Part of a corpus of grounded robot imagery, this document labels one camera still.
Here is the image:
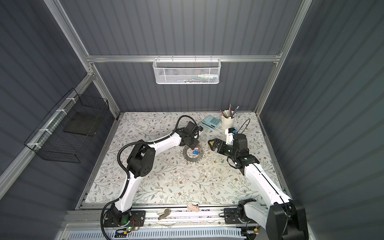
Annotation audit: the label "teal calculator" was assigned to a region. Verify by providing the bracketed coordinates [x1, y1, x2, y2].
[201, 115, 222, 130]

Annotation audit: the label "white pen cup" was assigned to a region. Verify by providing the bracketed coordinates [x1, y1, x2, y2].
[221, 116, 236, 130]

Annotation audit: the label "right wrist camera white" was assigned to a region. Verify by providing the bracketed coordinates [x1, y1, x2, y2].
[225, 128, 238, 145]

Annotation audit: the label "black wire side basket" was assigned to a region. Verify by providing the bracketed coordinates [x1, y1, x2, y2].
[24, 90, 110, 164]

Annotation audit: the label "white wire wall basket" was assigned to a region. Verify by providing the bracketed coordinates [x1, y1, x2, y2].
[153, 59, 222, 85]

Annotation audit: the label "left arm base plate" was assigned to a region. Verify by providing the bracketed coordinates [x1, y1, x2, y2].
[102, 210, 146, 228]

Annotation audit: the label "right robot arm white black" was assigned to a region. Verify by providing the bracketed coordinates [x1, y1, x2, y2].
[208, 134, 309, 240]

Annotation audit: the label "floral table mat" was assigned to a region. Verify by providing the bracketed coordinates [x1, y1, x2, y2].
[81, 112, 263, 208]

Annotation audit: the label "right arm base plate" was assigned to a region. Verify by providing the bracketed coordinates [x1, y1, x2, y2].
[224, 205, 268, 227]

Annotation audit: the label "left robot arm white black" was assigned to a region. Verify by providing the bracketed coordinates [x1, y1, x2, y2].
[100, 115, 203, 228]

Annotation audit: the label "beige clip tool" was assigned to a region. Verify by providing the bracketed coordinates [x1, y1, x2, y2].
[157, 208, 171, 221]

